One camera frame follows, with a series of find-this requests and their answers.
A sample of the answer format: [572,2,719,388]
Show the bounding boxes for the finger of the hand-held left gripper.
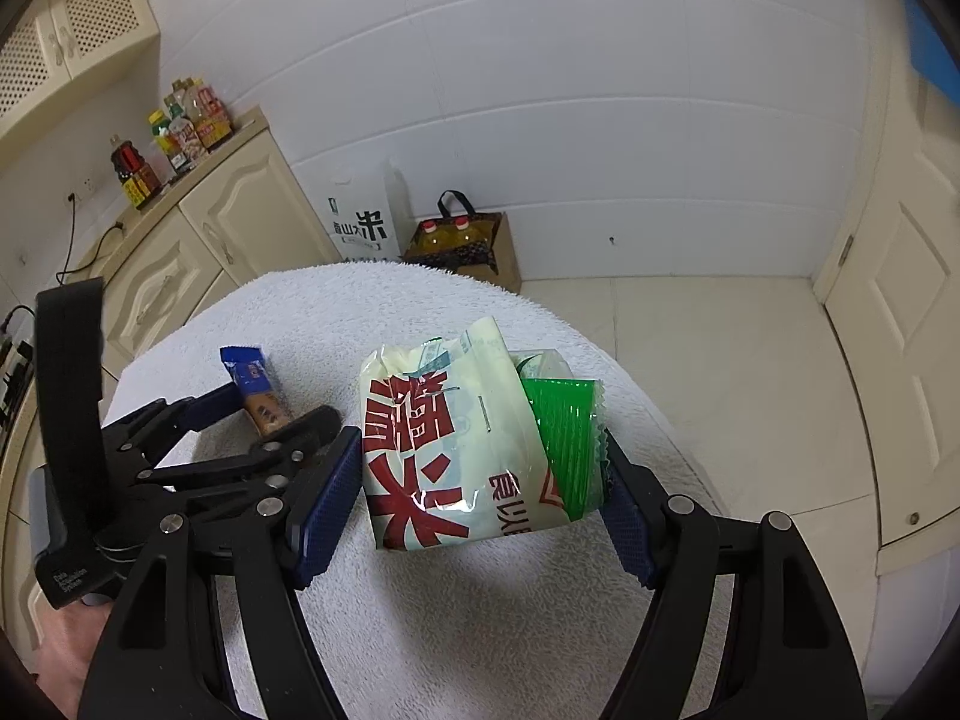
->
[101,381,241,460]
[135,403,346,520]

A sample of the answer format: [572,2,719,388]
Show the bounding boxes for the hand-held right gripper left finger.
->
[79,426,365,720]

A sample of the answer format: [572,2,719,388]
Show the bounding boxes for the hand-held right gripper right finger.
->
[598,427,871,720]

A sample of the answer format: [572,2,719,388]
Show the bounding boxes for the blue snack bar wrapper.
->
[219,345,295,440]

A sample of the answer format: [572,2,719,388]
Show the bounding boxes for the green striped packet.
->
[510,349,607,522]

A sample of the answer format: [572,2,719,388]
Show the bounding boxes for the cream packet red print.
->
[358,315,571,552]

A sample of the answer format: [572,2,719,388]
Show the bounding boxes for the person's left hand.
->
[34,600,113,713]

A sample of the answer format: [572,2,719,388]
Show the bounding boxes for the white towel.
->
[97,259,740,720]

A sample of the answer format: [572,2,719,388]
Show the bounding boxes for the cream lower kitchen cabinets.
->
[0,124,338,661]

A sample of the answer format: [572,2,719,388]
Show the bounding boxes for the white rice bag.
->
[324,161,412,263]

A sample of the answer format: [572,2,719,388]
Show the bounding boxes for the beige kitchen countertop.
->
[0,106,269,421]

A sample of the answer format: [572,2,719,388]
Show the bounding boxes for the dark soy sauce bottle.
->
[111,136,162,207]

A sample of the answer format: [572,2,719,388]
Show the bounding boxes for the tote bag with oil bottles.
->
[405,190,505,275]

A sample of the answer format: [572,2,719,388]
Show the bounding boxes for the tall labelled sauce bottle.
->
[166,94,205,160]

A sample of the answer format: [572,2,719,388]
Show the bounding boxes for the yellow cap green bottle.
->
[147,110,187,172]

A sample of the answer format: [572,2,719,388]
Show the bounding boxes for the amber oil bottle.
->
[187,76,233,151]

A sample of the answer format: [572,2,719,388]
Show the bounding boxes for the cream panel door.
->
[814,52,960,578]

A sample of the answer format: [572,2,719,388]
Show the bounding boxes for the cream lattice door cabinet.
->
[0,0,162,143]

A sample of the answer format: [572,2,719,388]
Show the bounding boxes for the black power cable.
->
[52,199,125,286]

